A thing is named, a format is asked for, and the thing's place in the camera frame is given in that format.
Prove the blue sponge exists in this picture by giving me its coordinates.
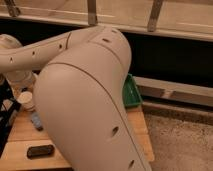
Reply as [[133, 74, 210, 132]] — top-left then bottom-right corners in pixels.
[[31, 112, 43, 131]]

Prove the black stand at left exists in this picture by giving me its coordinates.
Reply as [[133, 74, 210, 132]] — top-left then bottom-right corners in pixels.
[[0, 80, 20, 157]]

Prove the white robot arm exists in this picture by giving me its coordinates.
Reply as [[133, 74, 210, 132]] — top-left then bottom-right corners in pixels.
[[0, 26, 152, 171]]

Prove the white paper cup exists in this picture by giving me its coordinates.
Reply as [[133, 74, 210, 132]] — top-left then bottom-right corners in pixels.
[[17, 91, 35, 111]]

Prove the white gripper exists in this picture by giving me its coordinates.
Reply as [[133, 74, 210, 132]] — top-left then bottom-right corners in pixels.
[[5, 70, 36, 89]]

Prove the green plastic tray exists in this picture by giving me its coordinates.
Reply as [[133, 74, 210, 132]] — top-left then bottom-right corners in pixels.
[[123, 74, 142, 108]]

